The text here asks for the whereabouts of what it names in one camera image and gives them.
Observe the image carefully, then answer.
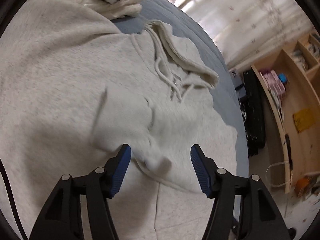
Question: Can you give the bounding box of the light grey zip hoodie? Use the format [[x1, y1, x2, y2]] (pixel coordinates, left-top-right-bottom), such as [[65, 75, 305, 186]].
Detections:
[[1, 0, 237, 239]]

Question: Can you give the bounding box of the white cardboard box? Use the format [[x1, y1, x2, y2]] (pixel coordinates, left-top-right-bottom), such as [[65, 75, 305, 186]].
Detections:
[[229, 70, 244, 90]]

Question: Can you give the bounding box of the cream satin folded garment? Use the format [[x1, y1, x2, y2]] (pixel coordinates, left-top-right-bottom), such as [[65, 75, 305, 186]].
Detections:
[[68, 0, 142, 20]]

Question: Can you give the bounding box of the wooden desk shelf unit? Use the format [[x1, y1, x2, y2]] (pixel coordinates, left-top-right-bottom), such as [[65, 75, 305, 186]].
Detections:
[[251, 33, 319, 193]]

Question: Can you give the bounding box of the white floral curtain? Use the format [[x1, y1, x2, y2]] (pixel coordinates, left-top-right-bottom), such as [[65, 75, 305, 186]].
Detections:
[[167, 0, 314, 69]]

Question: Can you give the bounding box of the white cable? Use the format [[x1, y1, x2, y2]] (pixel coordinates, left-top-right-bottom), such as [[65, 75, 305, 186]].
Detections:
[[265, 161, 293, 189]]

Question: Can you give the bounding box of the yellow sticky paper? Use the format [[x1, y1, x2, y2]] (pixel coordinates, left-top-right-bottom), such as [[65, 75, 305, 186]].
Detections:
[[292, 107, 319, 133]]

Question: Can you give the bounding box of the blue fleece bed blanket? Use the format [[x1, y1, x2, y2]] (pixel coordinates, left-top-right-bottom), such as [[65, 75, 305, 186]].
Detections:
[[109, 0, 251, 221]]

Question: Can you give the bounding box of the pink drawer organizer box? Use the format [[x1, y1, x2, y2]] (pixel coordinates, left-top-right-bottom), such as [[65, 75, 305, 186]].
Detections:
[[260, 70, 286, 100]]

